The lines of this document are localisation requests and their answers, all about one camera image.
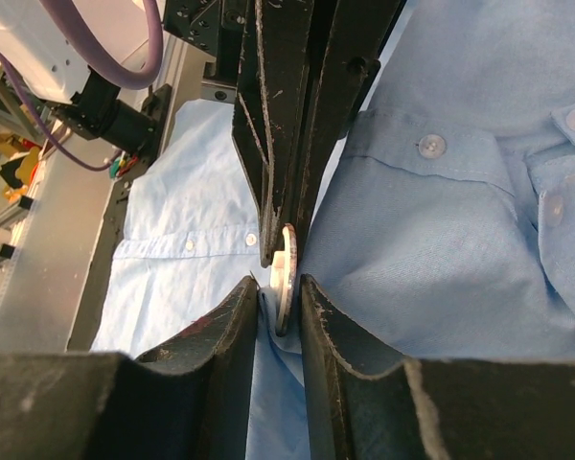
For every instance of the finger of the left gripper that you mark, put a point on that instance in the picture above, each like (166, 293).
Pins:
(350, 62)
(268, 107)

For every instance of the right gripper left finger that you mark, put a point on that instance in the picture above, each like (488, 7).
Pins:
(187, 398)

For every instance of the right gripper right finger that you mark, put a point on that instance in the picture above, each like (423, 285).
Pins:
(366, 400)

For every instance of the light blue shirt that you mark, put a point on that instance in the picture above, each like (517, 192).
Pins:
(445, 225)

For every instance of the round white brooch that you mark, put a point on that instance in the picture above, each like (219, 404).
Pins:
(282, 278)

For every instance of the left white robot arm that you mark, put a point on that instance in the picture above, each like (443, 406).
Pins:
(65, 65)

